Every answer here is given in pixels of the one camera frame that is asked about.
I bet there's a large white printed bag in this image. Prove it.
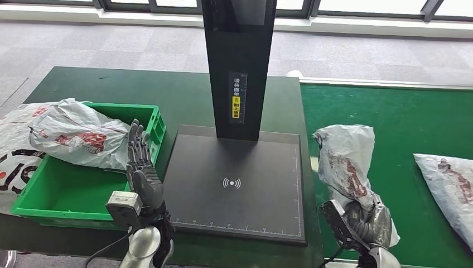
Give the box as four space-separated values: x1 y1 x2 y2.
0 103 56 216

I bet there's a green conveyor belt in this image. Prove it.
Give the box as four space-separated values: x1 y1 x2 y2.
300 83 473 268

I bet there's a black inbound scanner machine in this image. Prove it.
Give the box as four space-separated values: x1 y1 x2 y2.
162 0 307 247

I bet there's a grey poly mailer parcel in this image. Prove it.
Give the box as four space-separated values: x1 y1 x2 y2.
28 98 132 171
313 125 400 248
413 153 473 252

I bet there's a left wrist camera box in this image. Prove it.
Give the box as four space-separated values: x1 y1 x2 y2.
105 190 144 230

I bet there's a black yellow label sticker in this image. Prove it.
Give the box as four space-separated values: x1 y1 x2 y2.
228 71 248 125

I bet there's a green plastic crate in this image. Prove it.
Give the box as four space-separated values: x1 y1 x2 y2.
11 102 167 232

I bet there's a white window sill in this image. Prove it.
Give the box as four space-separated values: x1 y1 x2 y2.
0 3 473 38

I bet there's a dark green table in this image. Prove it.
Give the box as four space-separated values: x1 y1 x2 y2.
0 66 324 268

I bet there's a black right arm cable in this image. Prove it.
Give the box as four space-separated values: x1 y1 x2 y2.
317 246 346 268

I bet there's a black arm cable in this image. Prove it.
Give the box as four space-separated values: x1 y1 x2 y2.
83 229 134 268
317 246 346 268

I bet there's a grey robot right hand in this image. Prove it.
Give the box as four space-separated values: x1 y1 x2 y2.
345 192 393 249

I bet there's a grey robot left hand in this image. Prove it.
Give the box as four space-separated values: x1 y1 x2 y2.
126 118 165 219

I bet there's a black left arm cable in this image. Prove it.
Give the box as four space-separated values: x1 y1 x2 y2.
83 229 134 268

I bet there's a silver conveyor side rail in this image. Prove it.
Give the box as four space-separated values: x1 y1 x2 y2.
324 257 366 268
299 76 473 89

